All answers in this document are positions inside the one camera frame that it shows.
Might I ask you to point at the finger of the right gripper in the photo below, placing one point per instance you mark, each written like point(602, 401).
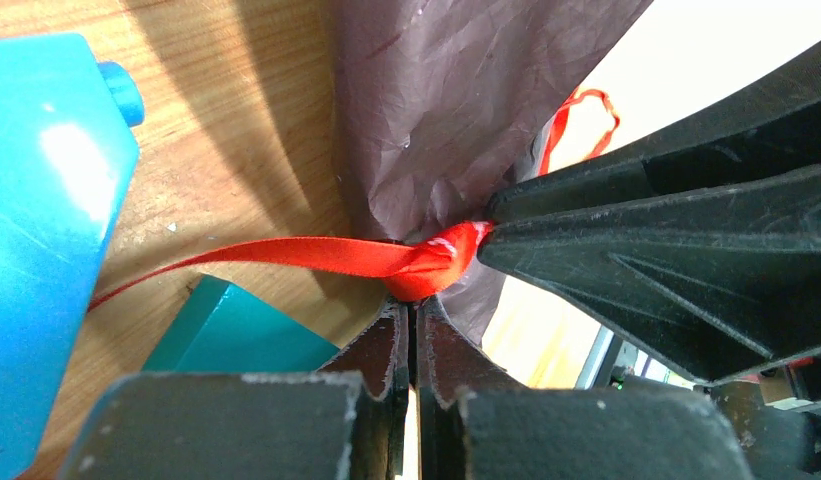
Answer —
point(767, 128)

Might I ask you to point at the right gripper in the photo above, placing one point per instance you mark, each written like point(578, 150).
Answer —
point(716, 283)

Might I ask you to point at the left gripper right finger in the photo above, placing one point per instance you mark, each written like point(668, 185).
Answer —
point(477, 422)

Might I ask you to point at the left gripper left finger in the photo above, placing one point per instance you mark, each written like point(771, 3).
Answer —
point(343, 421)

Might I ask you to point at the red ribbon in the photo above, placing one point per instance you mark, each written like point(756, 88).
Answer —
point(410, 272)

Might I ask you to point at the teal toy block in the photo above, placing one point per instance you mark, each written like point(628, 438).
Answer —
point(223, 328)

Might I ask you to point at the blue sloped toy block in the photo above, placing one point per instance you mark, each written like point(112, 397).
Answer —
point(67, 155)

